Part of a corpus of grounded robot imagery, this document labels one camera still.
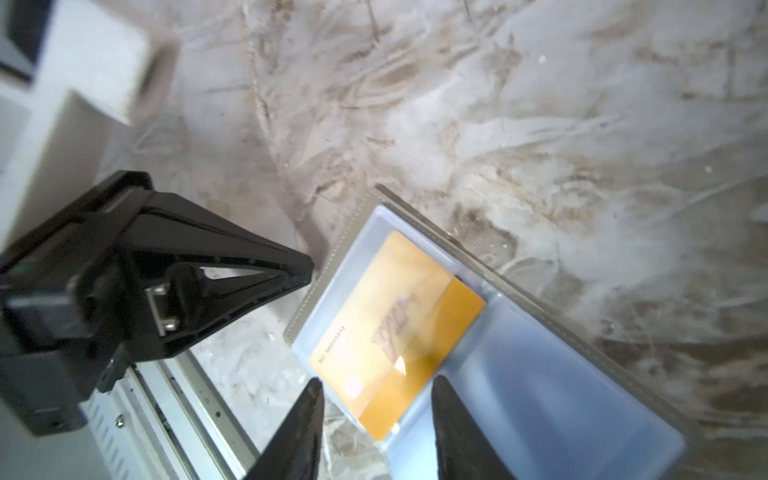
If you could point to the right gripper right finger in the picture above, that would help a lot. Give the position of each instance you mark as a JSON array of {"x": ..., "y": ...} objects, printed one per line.
[{"x": 463, "y": 452}]

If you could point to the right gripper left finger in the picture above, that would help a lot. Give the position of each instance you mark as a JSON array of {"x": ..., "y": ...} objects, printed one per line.
[{"x": 294, "y": 451}]

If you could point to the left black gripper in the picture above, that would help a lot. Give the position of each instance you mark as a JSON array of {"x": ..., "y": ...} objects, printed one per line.
[{"x": 70, "y": 323}]

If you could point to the gold VIP credit card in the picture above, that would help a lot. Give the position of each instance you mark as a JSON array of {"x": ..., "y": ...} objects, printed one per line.
[{"x": 397, "y": 326}]

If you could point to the beige leather card holder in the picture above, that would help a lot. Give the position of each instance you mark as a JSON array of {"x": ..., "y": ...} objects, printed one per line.
[{"x": 551, "y": 405}]

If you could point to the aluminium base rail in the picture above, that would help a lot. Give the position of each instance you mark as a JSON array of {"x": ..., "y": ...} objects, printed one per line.
[{"x": 166, "y": 420}]

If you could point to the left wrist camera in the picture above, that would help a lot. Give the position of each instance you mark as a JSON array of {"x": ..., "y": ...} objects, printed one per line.
[{"x": 70, "y": 70}]

